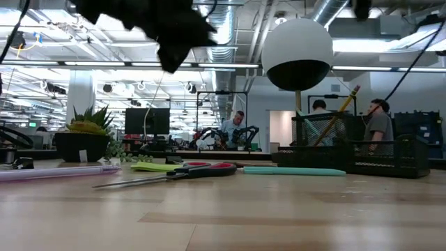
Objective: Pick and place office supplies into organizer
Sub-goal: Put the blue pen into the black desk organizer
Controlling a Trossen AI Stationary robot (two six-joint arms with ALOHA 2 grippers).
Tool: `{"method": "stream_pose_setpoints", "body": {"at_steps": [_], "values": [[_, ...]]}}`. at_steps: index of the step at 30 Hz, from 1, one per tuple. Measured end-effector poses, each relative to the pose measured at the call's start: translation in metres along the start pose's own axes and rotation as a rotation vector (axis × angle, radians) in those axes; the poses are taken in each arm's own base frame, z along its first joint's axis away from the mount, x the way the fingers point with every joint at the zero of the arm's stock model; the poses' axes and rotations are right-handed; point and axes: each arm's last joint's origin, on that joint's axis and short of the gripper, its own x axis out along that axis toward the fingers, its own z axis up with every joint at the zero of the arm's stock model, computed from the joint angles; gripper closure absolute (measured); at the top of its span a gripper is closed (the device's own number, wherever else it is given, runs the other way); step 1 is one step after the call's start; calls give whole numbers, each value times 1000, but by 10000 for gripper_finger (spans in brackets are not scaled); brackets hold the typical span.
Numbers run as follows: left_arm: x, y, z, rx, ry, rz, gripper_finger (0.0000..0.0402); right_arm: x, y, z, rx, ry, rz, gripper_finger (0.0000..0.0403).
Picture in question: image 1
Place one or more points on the slanted silver ventilation duct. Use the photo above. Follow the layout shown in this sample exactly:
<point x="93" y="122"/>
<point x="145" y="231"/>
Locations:
<point x="327" y="10"/>

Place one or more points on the large silver ventilation duct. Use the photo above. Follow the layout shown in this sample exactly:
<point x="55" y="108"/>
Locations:
<point x="219" y="31"/>

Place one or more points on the black aluminium table frame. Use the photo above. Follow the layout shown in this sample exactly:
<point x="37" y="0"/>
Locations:
<point x="209" y="155"/>

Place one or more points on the dark brown pen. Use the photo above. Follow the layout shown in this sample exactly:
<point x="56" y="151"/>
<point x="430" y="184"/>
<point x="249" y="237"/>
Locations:
<point x="254" y="164"/>

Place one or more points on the purple pen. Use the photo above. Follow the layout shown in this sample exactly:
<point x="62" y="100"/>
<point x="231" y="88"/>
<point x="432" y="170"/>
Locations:
<point x="52" y="172"/>

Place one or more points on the black storage crates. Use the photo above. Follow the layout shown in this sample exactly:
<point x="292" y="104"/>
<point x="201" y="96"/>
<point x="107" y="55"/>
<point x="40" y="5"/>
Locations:
<point x="418" y="122"/>

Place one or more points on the black computer monitor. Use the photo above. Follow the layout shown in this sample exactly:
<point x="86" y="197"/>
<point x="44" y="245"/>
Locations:
<point x="139" y="122"/>

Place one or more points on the black background robot arm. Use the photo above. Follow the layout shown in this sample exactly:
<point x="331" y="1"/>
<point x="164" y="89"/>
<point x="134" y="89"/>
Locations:
<point x="249" y="130"/>
<point x="209" y="134"/>

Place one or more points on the black mesh desk organizer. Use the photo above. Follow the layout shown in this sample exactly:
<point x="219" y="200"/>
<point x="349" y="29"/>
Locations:
<point x="383" y="164"/>

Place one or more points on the black background frame rig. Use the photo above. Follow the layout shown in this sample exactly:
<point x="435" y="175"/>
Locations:
<point x="223" y="92"/>

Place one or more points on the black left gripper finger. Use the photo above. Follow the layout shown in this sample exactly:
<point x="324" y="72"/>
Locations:
<point x="172" y="57"/>

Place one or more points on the black binder clip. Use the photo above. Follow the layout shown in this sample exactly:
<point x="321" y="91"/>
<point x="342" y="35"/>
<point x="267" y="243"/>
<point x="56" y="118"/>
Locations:
<point x="173" y="159"/>
<point x="23" y="164"/>

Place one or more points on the yellow pencil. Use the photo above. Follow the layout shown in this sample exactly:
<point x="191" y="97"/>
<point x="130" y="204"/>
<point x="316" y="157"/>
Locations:
<point x="343" y="104"/>

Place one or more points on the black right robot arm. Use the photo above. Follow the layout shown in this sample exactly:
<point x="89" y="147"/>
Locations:
<point x="361" y="8"/>

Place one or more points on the teal pen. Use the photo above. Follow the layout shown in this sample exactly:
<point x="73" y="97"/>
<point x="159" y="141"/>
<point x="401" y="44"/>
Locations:
<point x="296" y="171"/>

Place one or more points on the person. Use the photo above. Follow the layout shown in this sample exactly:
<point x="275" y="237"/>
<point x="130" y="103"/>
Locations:
<point x="380" y="127"/>
<point x="318" y="104"/>
<point x="231" y="129"/>

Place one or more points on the succulent plant in black pot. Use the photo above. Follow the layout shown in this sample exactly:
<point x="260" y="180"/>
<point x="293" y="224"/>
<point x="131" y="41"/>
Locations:
<point x="82" y="146"/>

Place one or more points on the red and black scissors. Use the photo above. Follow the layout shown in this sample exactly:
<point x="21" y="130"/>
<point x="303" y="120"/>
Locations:
<point x="195" y="173"/>

